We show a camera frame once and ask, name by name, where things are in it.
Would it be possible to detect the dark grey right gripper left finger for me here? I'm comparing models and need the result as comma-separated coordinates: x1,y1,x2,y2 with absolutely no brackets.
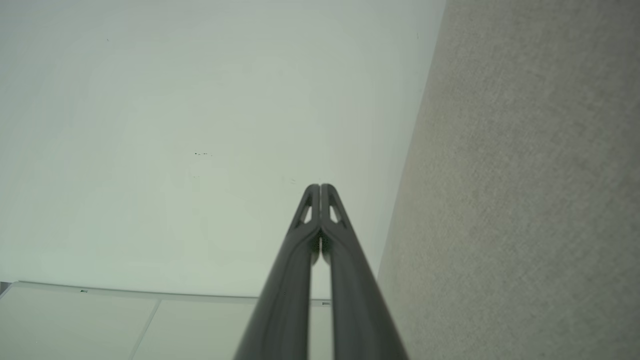
234,183,321,360

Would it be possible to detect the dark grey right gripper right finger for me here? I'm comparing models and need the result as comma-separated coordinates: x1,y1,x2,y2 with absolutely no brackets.
320,183,410,360

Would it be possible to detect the grey fabric sofa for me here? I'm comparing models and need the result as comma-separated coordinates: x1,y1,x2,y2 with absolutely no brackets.
377,0,640,360

